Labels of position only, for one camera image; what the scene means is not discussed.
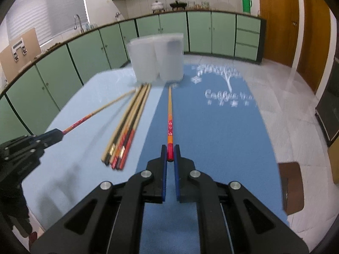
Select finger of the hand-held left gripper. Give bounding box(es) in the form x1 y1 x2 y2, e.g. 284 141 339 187
0 128 65 151
5 135 65 170

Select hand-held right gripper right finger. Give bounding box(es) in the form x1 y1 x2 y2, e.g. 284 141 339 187
173 144 310 254

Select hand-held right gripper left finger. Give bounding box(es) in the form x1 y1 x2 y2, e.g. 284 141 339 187
30 144 168 254

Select red orange patterned chopstick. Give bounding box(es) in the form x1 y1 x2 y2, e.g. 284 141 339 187
62 89 138 134
167 86 175 162

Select black chopstick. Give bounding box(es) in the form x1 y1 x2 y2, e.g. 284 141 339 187
105 84 146 165
115 84 149 170

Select white utensil holder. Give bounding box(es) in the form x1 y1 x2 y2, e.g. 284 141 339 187
126 32 184 83

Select blue printed tablecloth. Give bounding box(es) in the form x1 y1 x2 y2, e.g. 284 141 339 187
21 63 289 254

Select light wooden board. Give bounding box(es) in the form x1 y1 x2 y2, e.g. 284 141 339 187
0 28 41 84

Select green kitchen base cabinets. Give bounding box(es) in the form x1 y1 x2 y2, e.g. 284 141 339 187
0 10 267 149

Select brown stool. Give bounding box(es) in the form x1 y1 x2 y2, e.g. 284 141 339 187
278 162 304 215

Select metal sink faucet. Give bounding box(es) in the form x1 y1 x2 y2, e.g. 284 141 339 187
74 14 85 33

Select white window blind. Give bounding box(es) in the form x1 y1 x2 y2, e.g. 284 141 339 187
5 0 89 45

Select black cabinet appliance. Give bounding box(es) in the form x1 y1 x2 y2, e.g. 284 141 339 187
315 55 339 147

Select black wok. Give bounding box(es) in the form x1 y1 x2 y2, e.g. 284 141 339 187
169 1 188 11

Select wide brown wooden door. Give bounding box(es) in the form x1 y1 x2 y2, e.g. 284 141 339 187
258 0 300 66

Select narrow brown wooden door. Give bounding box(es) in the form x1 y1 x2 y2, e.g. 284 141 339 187
297 0 331 93

